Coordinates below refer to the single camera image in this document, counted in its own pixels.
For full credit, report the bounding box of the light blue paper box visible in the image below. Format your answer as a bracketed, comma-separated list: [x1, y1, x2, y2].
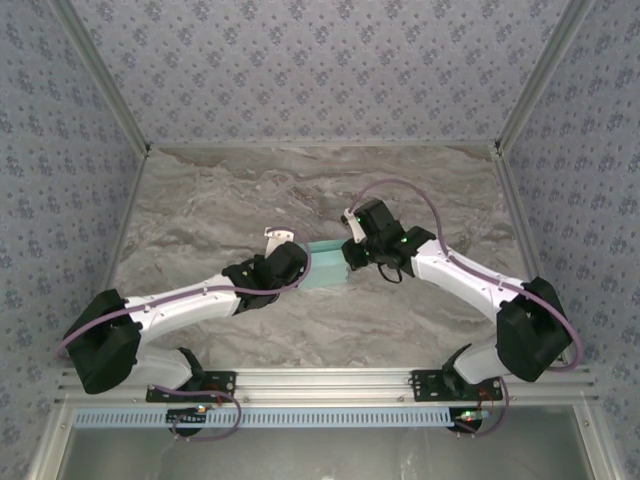
[301, 238, 350, 291]

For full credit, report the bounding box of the small circuit board with LED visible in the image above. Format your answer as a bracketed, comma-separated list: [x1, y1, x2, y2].
[166, 405, 209, 427]
[451, 407, 494, 435]

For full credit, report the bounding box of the grey metal panel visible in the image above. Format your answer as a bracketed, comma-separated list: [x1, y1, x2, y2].
[64, 427, 599, 480]

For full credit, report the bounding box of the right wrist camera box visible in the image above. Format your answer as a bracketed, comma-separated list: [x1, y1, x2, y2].
[340, 208, 365, 245]

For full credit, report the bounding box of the aluminium mounting rail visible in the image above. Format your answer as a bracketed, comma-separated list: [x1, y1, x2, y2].
[54, 366, 600, 405]

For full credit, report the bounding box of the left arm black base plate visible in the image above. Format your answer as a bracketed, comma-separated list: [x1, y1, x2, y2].
[145, 370, 237, 404]

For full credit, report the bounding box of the aluminium table side rail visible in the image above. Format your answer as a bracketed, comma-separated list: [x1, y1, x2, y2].
[77, 144, 152, 369]
[491, 142, 574, 366]

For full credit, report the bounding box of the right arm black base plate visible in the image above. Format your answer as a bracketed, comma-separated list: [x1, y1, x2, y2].
[410, 369, 504, 404]

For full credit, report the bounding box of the white slotted cable duct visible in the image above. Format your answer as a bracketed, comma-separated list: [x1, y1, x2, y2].
[72, 405, 454, 430]

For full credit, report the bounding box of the aluminium frame post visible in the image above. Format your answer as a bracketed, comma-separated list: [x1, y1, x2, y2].
[493, 0, 600, 154]
[49, 0, 152, 154]

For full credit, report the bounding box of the aluminium lower frame beam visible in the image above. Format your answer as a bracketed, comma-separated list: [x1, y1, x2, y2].
[27, 403, 76, 480]
[572, 403, 629, 480]

